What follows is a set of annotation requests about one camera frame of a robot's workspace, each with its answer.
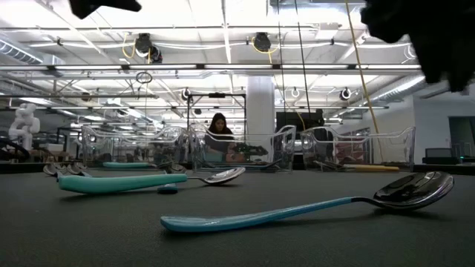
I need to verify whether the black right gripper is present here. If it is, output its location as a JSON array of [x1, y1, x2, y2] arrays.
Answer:
[[359, 0, 475, 93]]

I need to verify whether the orange-handled silver spoon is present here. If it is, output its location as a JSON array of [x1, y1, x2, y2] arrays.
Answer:
[[313, 159, 350, 172], [313, 159, 401, 173]]

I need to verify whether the small desk monitor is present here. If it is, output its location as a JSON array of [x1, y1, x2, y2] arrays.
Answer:
[[425, 147, 453, 159]]

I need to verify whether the dark desk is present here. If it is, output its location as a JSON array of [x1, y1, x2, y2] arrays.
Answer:
[[424, 156, 475, 165]]

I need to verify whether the clear plastic bin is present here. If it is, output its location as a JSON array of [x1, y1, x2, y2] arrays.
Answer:
[[188, 123, 298, 172], [80, 124, 191, 171], [299, 125, 416, 171]]

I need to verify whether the white humanoid robot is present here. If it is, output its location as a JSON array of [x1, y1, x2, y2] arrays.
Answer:
[[7, 102, 41, 152]]

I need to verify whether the overhead light bar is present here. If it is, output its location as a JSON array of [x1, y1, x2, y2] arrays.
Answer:
[[0, 63, 422, 72]]

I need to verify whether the seated person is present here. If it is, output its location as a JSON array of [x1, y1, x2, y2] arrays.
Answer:
[[204, 112, 239, 164]]

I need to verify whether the black monitor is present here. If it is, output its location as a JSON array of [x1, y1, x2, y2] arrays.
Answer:
[[275, 110, 324, 166]]

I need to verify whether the white pillar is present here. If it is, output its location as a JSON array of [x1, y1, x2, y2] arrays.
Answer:
[[246, 76, 276, 165]]

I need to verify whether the black table mat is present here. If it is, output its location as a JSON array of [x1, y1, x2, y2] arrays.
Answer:
[[0, 167, 475, 267]]

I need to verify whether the black cable loop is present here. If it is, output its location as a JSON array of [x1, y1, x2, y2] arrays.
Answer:
[[134, 70, 154, 85]]

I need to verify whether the grey metal rail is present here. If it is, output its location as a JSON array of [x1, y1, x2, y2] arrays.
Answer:
[[0, 93, 160, 99]]

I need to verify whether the black metal frame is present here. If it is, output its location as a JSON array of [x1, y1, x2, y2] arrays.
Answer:
[[186, 91, 248, 129]]

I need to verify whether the black cable with coil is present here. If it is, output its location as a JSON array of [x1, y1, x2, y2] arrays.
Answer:
[[294, 0, 312, 114]]

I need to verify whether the black hanging cable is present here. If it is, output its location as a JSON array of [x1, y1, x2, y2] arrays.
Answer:
[[276, 0, 286, 112]]

